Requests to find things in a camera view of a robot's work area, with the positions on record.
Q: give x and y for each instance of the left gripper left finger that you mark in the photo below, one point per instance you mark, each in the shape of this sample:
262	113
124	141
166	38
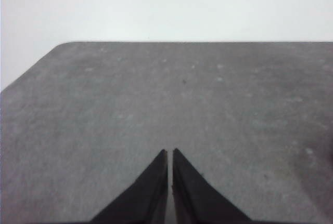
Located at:
145	198

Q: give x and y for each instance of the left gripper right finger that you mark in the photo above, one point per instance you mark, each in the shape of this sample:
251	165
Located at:
195	200

